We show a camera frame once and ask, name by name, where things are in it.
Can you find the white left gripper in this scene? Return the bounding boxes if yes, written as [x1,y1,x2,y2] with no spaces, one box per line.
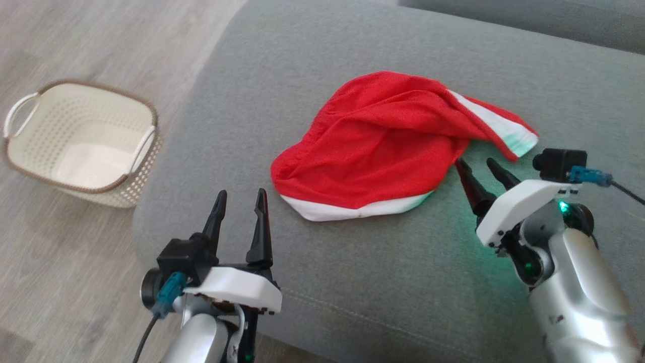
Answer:
[182,188,283,314]

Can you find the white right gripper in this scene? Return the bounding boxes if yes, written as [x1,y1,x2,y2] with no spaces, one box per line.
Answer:
[455,157,580,248]

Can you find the red shorts with white stripe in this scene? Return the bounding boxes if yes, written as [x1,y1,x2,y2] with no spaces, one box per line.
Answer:
[270,71,540,222]

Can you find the grey fabric sofa ottoman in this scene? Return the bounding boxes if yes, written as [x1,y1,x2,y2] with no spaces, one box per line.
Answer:
[132,0,645,363]

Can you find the cream perforated laundry basket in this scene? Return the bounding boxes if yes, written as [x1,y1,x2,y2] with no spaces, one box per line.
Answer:
[3,79,163,209]

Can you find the grey fabric sofa seat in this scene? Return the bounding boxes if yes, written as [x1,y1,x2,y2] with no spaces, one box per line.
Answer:
[398,0,645,56]

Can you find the black cable with teal connector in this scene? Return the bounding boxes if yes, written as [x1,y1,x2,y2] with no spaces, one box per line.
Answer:
[568,165,645,206]
[132,272,188,363]

